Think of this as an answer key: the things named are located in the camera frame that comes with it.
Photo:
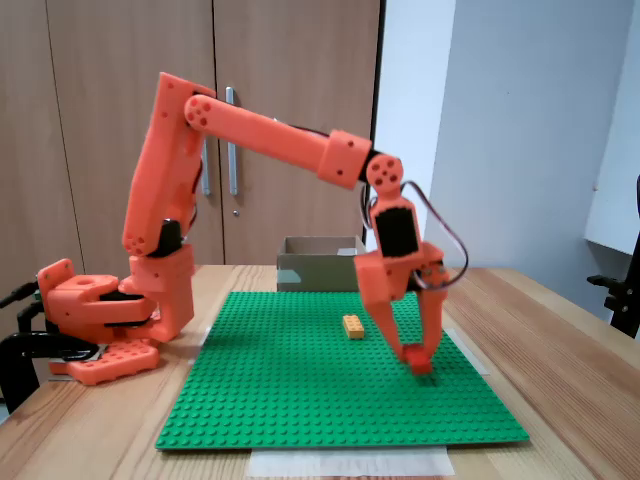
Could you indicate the red lego block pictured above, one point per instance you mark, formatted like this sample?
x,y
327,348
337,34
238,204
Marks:
x,y
420,364

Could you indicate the yellow lego block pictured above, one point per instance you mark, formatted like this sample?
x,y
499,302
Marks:
x,y
354,327

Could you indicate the brown cardboard box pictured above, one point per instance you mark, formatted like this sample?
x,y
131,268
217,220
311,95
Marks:
x,y
320,272

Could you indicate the green lego baseplate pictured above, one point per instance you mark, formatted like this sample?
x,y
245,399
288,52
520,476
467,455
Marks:
x,y
300,390

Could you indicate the wide masking tape strip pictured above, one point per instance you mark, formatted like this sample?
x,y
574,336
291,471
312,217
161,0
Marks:
x,y
350,462

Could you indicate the black chair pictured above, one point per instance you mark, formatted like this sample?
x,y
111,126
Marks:
x,y
625,305

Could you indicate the white board panel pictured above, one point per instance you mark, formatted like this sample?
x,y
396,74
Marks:
x,y
615,150

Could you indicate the black table clamp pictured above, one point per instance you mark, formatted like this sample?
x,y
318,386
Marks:
x,y
20,345

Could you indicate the brown wooden cabinet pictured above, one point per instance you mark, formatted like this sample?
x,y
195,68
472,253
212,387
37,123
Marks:
x,y
100,50

